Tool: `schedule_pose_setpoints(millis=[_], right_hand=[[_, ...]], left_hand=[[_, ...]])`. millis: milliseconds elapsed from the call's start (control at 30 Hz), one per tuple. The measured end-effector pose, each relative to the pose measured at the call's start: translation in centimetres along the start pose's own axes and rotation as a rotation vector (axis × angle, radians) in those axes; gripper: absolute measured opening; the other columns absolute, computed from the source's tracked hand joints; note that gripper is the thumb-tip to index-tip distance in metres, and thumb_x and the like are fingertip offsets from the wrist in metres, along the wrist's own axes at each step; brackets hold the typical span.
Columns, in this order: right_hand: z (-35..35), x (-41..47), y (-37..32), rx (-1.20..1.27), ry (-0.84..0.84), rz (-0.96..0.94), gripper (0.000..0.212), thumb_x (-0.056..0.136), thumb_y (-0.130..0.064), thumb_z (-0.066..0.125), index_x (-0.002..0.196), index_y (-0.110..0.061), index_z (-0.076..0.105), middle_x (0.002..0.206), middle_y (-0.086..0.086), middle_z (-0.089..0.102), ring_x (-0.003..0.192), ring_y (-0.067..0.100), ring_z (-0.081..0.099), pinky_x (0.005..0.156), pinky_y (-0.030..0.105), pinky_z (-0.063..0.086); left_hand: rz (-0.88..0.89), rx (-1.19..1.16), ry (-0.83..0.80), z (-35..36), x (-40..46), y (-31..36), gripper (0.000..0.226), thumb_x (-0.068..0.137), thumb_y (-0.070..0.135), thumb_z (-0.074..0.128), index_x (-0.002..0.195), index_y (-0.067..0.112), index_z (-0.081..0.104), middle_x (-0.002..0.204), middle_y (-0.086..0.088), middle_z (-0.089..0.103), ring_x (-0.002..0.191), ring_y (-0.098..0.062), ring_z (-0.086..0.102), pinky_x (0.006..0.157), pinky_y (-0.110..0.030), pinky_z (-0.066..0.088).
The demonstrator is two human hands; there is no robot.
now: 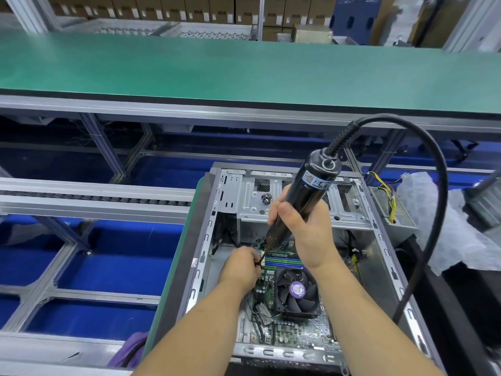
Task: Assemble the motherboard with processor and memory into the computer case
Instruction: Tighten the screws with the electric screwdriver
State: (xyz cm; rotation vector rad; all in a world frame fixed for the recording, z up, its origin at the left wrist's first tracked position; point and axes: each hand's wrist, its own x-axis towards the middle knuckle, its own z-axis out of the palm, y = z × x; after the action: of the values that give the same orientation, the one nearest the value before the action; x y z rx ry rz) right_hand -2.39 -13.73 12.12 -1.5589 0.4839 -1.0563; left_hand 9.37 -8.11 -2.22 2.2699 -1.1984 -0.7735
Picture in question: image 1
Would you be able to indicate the green conveyor belt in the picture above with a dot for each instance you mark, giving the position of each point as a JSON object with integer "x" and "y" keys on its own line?
{"x": 235, "y": 66}

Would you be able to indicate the aluminium roller conveyor rail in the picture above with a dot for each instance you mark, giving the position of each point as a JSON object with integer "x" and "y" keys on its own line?
{"x": 86, "y": 199}

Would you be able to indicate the small purple object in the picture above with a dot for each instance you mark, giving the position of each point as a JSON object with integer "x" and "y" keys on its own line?
{"x": 129, "y": 350}

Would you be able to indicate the person's left hand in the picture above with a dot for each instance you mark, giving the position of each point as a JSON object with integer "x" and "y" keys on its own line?
{"x": 239, "y": 270}

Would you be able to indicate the white bubble wrap bag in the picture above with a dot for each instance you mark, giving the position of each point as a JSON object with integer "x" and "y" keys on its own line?
{"x": 450, "y": 219}

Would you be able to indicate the person's right hand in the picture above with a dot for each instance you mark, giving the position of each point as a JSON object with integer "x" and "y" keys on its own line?
{"x": 311, "y": 231}

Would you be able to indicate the person's right forearm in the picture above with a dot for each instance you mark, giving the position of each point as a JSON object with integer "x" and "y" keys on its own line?
{"x": 376, "y": 325}

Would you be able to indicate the green RAM stick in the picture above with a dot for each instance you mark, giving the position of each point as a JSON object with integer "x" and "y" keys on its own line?
{"x": 286, "y": 260}

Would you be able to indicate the black electric screwdriver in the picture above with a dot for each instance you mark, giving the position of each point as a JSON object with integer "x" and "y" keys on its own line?
{"x": 307, "y": 188}

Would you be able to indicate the metal heatsink cooler fan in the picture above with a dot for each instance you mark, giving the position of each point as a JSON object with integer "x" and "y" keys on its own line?
{"x": 297, "y": 290}

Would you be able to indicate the black and silver computer case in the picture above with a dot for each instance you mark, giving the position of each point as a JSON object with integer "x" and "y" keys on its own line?
{"x": 235, "y": 199}

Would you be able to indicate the grey power supply unit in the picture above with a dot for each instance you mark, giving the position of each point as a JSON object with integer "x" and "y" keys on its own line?
{"x": 395, "y": 211}

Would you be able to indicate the green motherboard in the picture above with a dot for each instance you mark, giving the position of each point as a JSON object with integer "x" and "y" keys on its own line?
{"x": 262, "y": 309}

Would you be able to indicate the person's left forearm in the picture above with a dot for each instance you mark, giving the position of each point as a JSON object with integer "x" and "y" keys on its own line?
{"x": 196, "y": 336}

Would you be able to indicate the stack of cardboard boxes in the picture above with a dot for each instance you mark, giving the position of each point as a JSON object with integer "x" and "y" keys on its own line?
{"x": 196, "y": 5}

